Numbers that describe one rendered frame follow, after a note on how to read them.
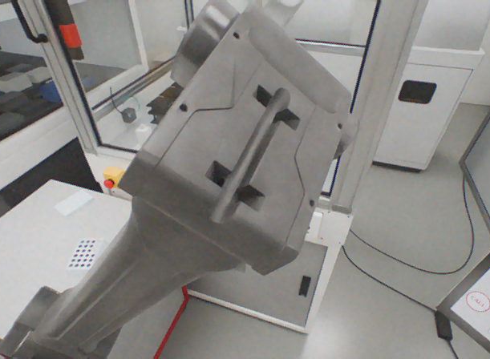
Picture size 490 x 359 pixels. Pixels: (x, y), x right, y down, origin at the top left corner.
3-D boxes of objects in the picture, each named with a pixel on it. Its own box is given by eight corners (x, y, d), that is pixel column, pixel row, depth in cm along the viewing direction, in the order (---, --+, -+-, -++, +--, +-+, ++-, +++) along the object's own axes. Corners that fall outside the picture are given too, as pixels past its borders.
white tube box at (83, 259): (95, 275, 97) (91, 268, 94) (69, 276, 97) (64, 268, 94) (107, 244, 106) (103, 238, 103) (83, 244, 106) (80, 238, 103)
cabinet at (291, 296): (312, 343, 153) (347, 247, 100) (140, 283, 179) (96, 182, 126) (334, 215, 220) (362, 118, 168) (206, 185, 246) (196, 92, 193)
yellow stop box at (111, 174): (120, 191, 116) (115, 177, 111) (105, 187, 117) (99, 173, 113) (128, 183, 119) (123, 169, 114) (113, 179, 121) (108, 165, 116)
